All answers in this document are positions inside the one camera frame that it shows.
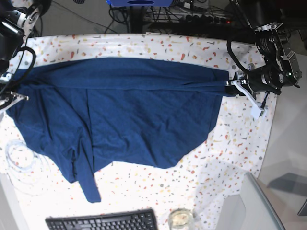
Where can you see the terrazzo pattern table cloth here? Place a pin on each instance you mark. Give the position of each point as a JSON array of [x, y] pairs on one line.
[[200, 182]]

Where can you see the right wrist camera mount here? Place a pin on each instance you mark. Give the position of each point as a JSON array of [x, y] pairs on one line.
[[9, 99]]

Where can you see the clear glass jar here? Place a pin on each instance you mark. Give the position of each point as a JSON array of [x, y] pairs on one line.
[[181, 219]]

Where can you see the black wire rack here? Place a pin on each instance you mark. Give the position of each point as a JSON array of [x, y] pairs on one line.
[[179, 14]]

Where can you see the dark blue t-shirt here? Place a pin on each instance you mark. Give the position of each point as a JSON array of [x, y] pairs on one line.
[[86, 114]]

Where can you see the black computer keyboard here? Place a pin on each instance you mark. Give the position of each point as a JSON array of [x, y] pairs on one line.
[[133, 220]]

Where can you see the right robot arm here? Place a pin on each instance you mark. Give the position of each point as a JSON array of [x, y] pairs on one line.
[[16, 24]]

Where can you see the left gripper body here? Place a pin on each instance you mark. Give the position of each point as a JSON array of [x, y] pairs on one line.
[[260, 81]]

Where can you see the blue box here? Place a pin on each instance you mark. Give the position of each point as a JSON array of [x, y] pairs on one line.
[[144, 3]]

